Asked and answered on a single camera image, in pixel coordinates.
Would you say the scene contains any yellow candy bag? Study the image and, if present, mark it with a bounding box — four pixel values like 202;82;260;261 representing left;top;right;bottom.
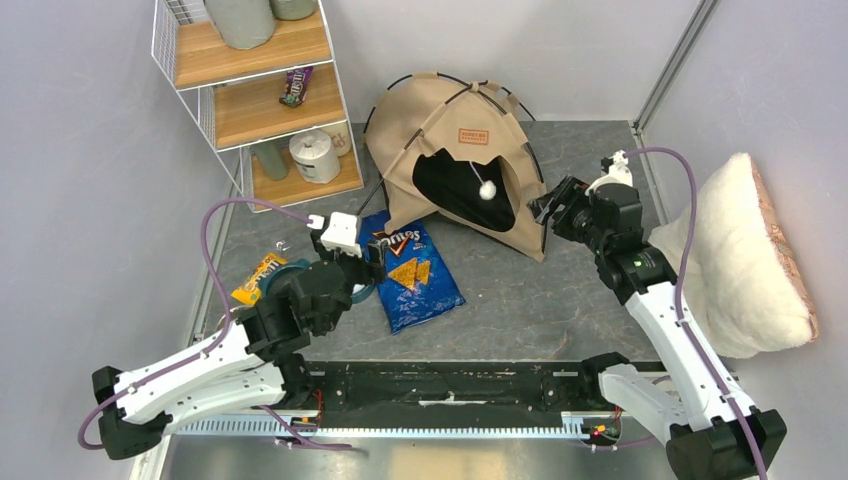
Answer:
230;252;288;306

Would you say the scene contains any black mounting base plate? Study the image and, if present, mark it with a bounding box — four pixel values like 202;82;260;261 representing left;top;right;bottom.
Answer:
275;360;615;429

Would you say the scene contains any white ceramic mug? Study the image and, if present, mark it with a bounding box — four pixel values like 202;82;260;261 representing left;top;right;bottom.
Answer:
323;122;352;158

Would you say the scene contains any green can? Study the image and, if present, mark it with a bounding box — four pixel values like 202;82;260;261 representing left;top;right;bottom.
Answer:
253;141;288;181

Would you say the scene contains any grey felt basket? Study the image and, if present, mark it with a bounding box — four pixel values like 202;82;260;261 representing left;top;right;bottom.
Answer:
204;0;275;50
270;0;318;21

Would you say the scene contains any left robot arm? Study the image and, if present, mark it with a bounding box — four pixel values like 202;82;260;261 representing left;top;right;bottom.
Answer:
78;239;387;460

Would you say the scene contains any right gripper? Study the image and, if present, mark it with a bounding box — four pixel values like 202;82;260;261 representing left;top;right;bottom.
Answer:
525;173;608;255

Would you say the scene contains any white fluffy pet cushion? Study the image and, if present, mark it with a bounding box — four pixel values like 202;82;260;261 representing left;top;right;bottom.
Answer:
649;153;819;359

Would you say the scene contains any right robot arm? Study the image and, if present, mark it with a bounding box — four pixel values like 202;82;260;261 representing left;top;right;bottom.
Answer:
528;176;787;479

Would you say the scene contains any black tent pole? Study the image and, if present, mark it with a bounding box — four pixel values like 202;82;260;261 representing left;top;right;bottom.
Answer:
356;71;538;217
380;80;549;256

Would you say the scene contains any aluminium corner rail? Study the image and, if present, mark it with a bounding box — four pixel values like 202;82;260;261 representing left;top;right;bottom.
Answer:
632;0;721;135

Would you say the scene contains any white pompom toy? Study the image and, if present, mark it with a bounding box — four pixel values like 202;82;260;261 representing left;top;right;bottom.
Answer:
468;161;497;201

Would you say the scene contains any brown candy bag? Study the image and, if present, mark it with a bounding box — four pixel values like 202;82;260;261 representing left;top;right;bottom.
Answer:
278;66;314;108

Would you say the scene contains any tan pet tent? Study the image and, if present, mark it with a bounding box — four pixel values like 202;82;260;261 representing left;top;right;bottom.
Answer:
362;71;549;263

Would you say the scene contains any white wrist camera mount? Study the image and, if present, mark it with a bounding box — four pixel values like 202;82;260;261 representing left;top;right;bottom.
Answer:
586;150;633;196

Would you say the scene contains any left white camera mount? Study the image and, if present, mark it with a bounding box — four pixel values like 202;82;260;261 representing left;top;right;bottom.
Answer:
307;212;362;259

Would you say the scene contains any white wire wooden shelf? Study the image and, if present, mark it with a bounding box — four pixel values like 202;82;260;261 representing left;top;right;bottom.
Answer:
151;1;364;206

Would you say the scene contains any blue Doritos chip bag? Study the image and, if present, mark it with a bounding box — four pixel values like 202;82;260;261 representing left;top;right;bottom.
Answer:
359;210;466;335

